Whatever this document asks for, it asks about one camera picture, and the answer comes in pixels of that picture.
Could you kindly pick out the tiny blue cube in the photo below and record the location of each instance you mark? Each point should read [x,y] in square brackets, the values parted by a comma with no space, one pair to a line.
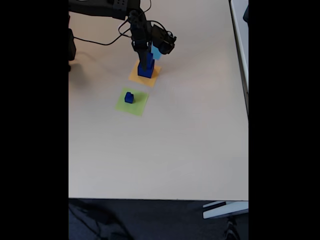
[129,94]

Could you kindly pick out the blue paper square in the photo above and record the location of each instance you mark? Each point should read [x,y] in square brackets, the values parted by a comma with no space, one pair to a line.
[157,53]

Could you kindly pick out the orange paper square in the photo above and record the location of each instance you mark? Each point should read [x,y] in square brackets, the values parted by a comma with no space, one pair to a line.
[148,82]

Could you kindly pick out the green paper square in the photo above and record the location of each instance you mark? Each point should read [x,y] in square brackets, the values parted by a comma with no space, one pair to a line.
[137,107]

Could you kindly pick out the large blue cube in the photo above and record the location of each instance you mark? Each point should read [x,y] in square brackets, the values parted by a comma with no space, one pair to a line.
[146,73]

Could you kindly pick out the white side table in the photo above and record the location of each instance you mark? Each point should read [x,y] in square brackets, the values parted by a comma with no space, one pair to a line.
[241,37]

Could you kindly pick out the dark object on side table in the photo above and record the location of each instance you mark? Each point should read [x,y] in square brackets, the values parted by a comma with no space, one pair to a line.
[246,13]

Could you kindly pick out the white table foot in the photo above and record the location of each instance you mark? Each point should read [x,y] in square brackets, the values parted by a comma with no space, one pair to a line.
[225,210]

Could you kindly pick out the black camera box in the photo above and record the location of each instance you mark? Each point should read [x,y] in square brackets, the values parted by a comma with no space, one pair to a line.
[163,40]

